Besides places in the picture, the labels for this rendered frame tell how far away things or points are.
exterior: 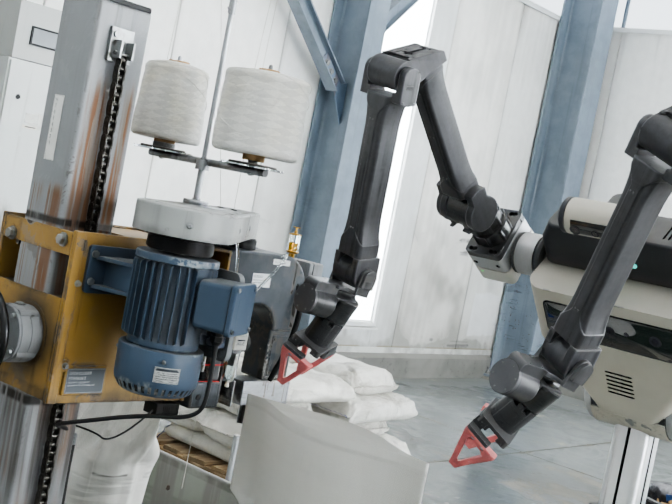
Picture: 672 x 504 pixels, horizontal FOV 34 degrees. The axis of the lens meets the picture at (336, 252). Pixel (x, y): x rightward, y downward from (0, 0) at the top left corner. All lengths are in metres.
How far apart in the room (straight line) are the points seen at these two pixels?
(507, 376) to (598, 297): 0.18
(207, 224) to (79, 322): 0.32
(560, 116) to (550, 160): 0.44
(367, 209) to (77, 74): 0.58
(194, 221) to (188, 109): 0.39
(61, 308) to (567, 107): 9.17
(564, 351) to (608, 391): 0.58
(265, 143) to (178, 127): 0.26
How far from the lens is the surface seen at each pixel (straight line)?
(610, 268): 1.69
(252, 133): 1.96
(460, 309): 10.27
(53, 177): 2.04
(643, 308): 2.14
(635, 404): 2.31
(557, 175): 10.79
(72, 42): 2.06
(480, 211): 2.19
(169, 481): 2.91
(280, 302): 2.33
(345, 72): 8.25
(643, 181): 1.65
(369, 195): 2.00
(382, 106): 1.96
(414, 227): 9.44
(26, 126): 5.96
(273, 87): 1.97
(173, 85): 2.17
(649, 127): 1.65
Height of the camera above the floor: 1.49
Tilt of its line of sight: 3 degrees down
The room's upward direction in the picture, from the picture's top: 11 degrees clockwise
